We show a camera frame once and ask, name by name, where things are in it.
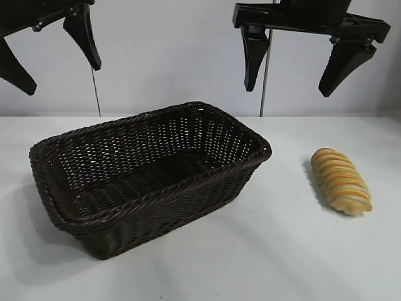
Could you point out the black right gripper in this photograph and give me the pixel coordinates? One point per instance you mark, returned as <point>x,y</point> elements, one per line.
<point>313,19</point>

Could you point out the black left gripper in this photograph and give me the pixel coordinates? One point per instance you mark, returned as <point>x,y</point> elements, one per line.
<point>28,15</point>

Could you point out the long twisted golden bread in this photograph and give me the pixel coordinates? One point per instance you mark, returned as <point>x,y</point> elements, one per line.
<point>340,182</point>

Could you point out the dark brown woven basket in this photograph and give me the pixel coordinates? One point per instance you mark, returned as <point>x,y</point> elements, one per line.
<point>156,200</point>

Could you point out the silver background pole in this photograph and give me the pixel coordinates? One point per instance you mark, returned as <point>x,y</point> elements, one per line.
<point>264,94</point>

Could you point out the thin grey background rod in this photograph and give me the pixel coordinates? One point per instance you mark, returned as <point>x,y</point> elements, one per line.
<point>97,97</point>

